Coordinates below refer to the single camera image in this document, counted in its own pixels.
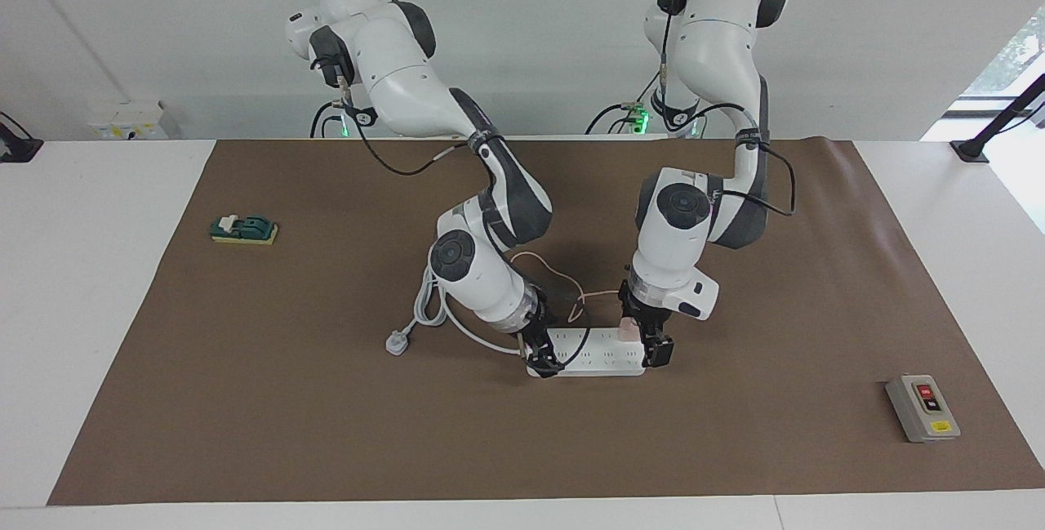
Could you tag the green knife switch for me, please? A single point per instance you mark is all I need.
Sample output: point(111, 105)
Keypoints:
point(245, 229)

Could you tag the grey on-off switch box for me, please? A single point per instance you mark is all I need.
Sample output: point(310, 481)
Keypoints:
point(922, 411)

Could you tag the brown table mat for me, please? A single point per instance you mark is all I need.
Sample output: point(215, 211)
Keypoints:
point(326, 432)

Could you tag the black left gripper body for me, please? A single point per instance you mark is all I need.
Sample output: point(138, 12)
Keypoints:
point(649, 318)

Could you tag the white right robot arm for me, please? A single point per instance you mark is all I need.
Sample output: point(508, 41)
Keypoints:
point(400, 64)

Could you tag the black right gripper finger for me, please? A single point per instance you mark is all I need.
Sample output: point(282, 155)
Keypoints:
point(536, 357)
point(553, 358)

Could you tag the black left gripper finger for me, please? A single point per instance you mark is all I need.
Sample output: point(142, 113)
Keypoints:
point(626, 311)
point(658, 350)

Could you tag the window with green foliage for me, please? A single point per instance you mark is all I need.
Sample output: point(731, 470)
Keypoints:
point(1012, 56)

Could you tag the pink charger adapter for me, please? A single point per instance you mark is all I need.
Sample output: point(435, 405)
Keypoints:
point(629, 330)

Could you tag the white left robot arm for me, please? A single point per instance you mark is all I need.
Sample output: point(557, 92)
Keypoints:
point(718, 48)

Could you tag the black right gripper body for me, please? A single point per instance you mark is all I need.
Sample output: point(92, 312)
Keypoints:
point(535, 322)

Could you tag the black desk clamp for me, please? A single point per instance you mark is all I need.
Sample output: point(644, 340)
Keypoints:
point(16, 150)

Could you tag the white wall socket box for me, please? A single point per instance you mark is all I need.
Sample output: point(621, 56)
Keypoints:
point(126, 118)

